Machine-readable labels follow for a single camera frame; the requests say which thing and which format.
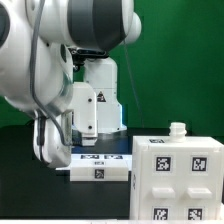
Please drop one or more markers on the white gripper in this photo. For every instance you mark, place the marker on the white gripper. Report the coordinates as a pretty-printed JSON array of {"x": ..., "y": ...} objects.
[{"x": 47, "y": 144}]

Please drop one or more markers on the white cabinet top block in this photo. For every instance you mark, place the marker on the white cabinet top block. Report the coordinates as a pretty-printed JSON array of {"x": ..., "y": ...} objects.
[{"x": 99, "y": 170}]

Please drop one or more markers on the white cabinet body box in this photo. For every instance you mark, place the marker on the white cabinet body box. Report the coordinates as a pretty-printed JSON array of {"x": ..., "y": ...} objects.
[{"x": 182, "y": 146}]

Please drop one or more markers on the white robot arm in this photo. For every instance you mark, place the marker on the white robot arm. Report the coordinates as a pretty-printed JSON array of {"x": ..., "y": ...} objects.
[{"x": 37, "y": 39}]

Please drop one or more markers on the white marker base sheet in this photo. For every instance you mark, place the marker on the white marker base sheet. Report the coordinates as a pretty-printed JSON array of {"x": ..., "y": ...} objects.
[{"x": 78, "y": 157}]

